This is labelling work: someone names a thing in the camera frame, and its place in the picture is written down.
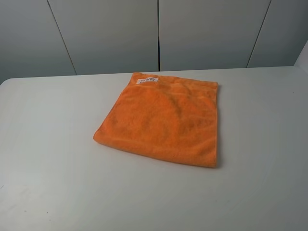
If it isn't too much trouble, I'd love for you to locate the orange microfiber towel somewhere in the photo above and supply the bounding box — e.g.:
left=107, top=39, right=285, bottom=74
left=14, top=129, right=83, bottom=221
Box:
left=93, top=73, right=218, bottom=168

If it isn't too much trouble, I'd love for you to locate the white towel label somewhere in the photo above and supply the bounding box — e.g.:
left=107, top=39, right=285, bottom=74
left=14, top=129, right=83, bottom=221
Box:
left=136, top=77, right=158, bottom=84

